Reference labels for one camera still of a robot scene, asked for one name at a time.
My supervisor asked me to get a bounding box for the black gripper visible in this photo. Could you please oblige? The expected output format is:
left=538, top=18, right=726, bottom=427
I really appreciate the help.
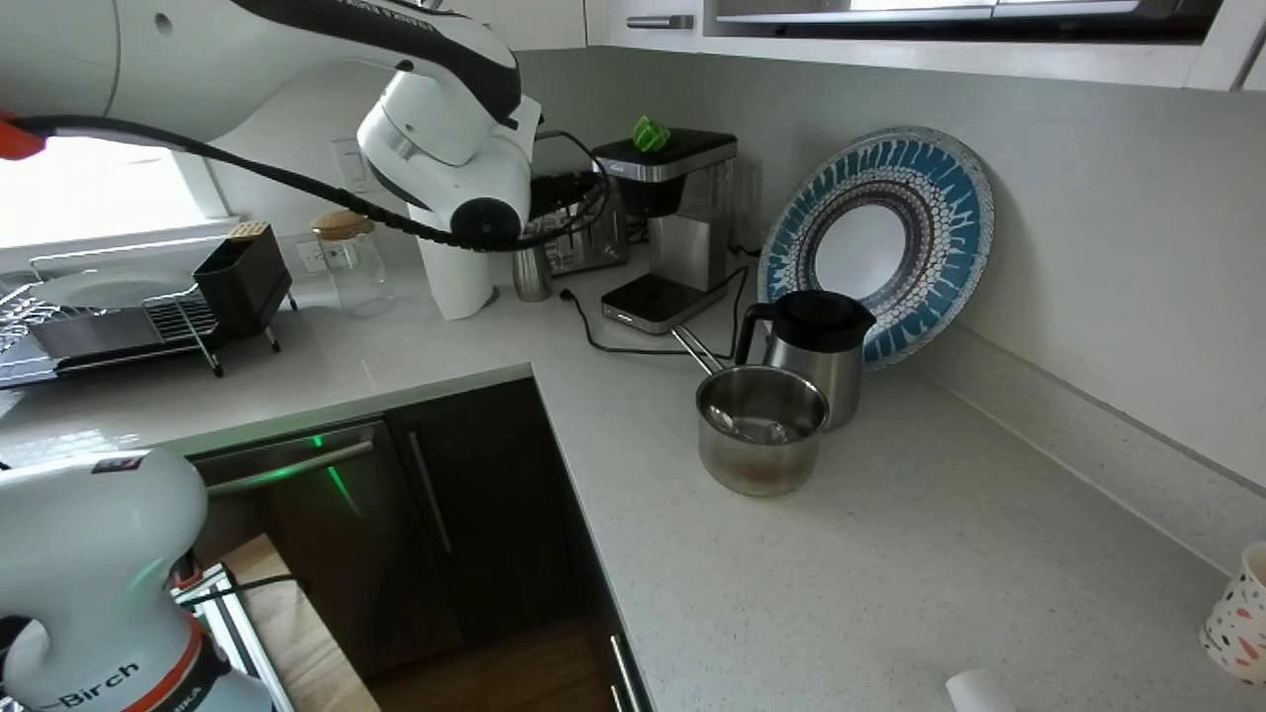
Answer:
left=525, top=166, right=608, bottom=251

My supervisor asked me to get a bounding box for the steel cocktail shaker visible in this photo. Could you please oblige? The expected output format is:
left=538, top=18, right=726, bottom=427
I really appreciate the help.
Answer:
left=503, top=246, right=560, bottom=305

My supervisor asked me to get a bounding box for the steel toaster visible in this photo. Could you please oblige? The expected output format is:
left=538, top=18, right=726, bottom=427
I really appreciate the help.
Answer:
left=525, top=166, right=632, bottom=279

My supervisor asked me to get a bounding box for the steel and black coffee maker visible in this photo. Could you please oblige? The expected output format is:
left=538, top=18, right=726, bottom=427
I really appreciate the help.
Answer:
left=585, top=127, right=747, bottom=336

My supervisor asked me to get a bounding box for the small green object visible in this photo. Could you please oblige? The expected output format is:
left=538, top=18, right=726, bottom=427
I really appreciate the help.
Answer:
left=629, top=109, right=678, bottom=159

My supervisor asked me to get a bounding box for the white cup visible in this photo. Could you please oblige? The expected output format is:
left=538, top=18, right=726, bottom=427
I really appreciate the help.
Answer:
left=411, top=201, right=503, bottom=324

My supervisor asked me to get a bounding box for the steel carafe with black lid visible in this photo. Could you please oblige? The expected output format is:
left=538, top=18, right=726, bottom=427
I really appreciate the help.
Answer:
left=734, top=288, right=879, bottom=436

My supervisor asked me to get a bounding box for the steel saucepan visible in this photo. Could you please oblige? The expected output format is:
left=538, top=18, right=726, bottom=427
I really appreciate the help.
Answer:
left=669, top=324, right=835, bottom=501

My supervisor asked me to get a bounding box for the blue patterned decorative plate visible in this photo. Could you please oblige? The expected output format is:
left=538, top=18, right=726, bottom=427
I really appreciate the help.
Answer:
left=760, top=127, right=1001, bottom=370

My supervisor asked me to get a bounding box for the dark lower cabinet door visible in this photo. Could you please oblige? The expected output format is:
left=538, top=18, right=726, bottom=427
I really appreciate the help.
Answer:
left=388, top=370, right=603, bottom=651

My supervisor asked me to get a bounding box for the dark dishwasher with green light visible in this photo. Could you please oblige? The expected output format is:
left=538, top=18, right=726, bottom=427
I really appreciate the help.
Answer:
left=184, top=415, right=467, bottom=689

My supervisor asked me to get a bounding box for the patterned paper cup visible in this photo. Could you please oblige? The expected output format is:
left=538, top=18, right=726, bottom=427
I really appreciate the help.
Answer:
left=1199, top=543, right=1266, bottom=693

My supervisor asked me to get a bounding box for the wire dish rack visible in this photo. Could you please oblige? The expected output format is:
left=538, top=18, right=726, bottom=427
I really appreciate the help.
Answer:
left=0, top=225, right=296, bottom=387

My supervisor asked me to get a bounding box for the orange cable clamp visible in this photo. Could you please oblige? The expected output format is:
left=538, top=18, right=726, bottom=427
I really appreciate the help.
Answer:
left=0, top=116, right=48, bottom=166

